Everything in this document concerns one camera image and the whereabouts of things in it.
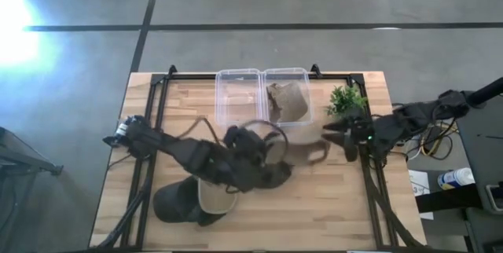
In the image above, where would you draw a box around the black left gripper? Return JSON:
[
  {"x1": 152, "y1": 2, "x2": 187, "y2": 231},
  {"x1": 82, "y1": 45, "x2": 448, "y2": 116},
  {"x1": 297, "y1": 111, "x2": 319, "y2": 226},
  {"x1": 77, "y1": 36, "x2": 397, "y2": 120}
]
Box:
[{"x1": 229, "y1": 152, "x2": 294, "y2": 194}]

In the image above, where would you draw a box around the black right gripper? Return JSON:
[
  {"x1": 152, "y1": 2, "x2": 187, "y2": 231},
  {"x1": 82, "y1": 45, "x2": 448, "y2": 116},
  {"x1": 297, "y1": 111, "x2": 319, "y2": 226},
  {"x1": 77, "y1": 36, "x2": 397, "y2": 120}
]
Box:
[{"x1": 321, "y1": 117, "x2": 375, "y2": 163}]

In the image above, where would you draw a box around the clear plastic container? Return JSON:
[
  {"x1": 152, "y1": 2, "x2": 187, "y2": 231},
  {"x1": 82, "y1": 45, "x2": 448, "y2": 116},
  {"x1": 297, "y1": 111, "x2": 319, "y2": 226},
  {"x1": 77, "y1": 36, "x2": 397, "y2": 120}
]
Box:
[
  {"x1": 261, "y1": 67, "x2": 314, "y2": 127},
  {"x1": 215, "y1": 68, "x2": 263, "y2": 127}
]

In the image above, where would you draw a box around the black cap with beige lining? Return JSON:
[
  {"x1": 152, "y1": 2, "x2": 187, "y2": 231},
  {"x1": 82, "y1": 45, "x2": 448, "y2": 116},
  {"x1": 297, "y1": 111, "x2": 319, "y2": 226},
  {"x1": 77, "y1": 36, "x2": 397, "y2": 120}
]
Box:
[{"x1": 152, "y1": 174, "x2": 240, "y2": 228}]

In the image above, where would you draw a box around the beige hat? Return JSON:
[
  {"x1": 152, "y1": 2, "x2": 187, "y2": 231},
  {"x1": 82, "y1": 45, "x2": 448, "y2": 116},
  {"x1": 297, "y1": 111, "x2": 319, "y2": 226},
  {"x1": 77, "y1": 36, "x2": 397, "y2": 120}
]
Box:
[{"x1": 266, "y1": 82, "x2": 310, "y2": 123}]

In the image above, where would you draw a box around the green artificial potted plant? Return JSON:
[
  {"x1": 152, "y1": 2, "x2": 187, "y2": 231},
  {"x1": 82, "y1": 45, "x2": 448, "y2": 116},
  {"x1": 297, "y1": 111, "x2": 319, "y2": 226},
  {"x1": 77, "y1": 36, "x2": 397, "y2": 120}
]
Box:
[{"x1": 325, "y1": 84, "x2": 369, "y2": 121}]

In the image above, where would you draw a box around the white paper sheet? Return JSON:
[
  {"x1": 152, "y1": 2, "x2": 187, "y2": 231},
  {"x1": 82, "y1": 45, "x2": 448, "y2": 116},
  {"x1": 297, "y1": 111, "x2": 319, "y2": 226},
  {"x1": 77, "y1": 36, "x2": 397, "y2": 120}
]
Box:
[{"x1": 408, "y1": 169, "x2": 435, "y2": 221}]

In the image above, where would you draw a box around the white spray bottle blue label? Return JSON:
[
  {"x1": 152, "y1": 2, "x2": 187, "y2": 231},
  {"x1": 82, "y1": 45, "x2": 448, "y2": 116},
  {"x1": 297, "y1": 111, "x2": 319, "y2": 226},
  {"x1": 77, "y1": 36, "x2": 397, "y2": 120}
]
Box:
[{"x1": 437, "y1": 167, "x2": 475, "y2": 190}]

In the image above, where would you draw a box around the black shelf bar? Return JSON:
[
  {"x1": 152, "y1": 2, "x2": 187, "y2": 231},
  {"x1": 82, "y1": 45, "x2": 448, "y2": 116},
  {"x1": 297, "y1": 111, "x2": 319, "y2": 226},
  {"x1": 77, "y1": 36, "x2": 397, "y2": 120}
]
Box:
[{"x1": 415, "y1": 184, "x2": 484, "y2": 214}]

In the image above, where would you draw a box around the dark grey cart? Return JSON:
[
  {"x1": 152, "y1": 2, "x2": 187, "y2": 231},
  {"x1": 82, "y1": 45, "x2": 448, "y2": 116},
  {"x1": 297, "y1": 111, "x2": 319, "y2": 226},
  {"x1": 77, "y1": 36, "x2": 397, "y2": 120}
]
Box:
[{"x1": 455, "y1": 98, "x2": 503, "y2": 253}]

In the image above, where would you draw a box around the black pole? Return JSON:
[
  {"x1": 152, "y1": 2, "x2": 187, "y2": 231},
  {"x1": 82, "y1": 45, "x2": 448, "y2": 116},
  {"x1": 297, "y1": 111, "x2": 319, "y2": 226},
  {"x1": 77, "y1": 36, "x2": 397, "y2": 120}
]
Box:
[{"x1": 466, "y1": 76, "x2": 503, "y2": 108}]

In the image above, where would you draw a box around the black floor stand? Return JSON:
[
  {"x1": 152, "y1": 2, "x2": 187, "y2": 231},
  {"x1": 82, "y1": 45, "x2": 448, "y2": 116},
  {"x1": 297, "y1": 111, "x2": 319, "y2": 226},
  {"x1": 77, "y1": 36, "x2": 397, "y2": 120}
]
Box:
[{"x1": 0, "y1": 126, "x2": 64, "y2": 253}]

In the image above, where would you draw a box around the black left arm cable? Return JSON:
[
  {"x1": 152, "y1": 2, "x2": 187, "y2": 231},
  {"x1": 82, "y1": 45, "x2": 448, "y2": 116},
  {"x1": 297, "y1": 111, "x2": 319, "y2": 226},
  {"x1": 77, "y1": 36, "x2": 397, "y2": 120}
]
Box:
[{"x1": 184, "y1": 115, "x2": 291, "y2": 164}]

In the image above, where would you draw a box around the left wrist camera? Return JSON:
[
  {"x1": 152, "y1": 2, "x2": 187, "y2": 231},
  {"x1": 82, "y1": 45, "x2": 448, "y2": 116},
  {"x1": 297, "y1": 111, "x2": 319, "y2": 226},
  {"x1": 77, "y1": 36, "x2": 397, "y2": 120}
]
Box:
[{"x1": 223, "y1": 125, "x2": 270, "y2": 158}]

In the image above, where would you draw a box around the yellow cable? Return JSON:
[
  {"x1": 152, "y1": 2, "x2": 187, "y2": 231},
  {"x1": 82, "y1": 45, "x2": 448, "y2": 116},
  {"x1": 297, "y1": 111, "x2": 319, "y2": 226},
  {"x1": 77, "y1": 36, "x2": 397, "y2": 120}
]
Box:
[{"x1": 420, "y1": 125, "x2": 460, "y2": 158}]

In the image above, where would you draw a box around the black aluminium table frame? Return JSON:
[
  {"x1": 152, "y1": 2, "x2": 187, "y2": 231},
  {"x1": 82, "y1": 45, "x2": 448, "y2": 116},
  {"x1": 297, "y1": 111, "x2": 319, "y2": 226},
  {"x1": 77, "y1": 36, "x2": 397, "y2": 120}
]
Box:
[{"x1": 96, "y1": 64, "x2": 424, "y2": 251}]

